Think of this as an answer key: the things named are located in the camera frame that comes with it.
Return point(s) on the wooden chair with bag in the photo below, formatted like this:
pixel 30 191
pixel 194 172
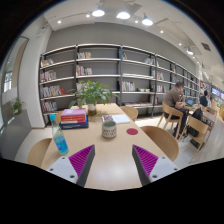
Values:
pixel 198 126

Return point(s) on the seated man brown shirt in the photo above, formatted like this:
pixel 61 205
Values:
pixel 173 99

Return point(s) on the pink top book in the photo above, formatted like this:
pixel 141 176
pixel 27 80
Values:
pixel 74 112

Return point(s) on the wooden chair under man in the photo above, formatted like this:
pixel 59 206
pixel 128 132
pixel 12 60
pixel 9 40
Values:
pixel 171 115

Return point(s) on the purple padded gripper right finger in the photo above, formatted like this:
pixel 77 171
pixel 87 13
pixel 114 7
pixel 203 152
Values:
pixel 151 167

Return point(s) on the potted green plant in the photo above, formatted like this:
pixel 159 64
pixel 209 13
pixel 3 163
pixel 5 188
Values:
pixel 89 93

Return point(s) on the wooden chair far right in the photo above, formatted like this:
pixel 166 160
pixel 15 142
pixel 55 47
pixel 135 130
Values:
pixel 131 112

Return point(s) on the small plant on ledge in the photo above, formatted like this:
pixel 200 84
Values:
pixel 17 106

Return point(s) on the green ceramic mug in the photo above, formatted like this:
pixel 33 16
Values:
pixel 109 129

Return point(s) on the open white booklet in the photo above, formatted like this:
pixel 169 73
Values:
pixel 118 119

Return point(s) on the wooden chair near left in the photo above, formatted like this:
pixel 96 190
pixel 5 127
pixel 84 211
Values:
pixel 38 151

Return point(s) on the dark blue bottom book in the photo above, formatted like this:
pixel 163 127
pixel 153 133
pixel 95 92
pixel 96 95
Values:
pixel 68 126

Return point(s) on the clear water bottle blue label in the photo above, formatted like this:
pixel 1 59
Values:
pixel 58 136

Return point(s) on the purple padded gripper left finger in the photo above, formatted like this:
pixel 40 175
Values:
pixel 76 167

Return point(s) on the grey wall bookshelf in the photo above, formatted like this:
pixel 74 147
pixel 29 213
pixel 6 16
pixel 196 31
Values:
pixel 137 77

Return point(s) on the red middle book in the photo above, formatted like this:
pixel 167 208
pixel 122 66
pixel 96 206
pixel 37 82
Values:
pixel 73 119

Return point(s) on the wooden chair near right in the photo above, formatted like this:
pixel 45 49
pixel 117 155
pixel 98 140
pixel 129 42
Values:
pixel 164 140

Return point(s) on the red round coaster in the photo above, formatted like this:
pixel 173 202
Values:
pixel 132 131

